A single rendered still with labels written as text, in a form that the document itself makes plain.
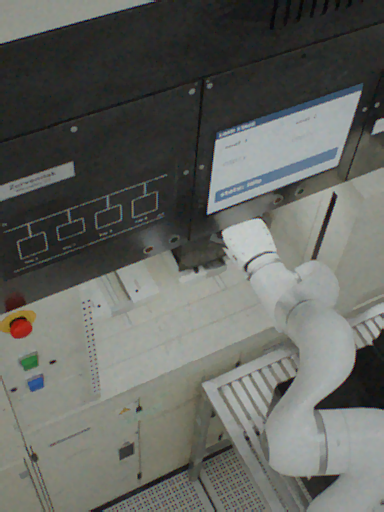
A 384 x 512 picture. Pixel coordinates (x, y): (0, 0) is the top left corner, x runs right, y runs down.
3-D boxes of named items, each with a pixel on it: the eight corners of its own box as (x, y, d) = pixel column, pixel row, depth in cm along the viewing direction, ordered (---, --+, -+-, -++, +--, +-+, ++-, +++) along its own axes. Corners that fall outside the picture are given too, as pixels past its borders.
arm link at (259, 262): (245, 291, 163) (239, 280, 164) (281, 278, 165) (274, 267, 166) (250, 270, 156) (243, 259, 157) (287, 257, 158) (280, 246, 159)
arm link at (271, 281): (285, 254, 157) (246, 274, 157) (316, 304, 150) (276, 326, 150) (289, 271, 164) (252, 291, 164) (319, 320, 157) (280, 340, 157)
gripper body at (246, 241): (239, 283, 163) (217, 244, 169) (280, 268, 166) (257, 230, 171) (243, 264, 157) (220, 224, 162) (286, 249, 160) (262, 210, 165)
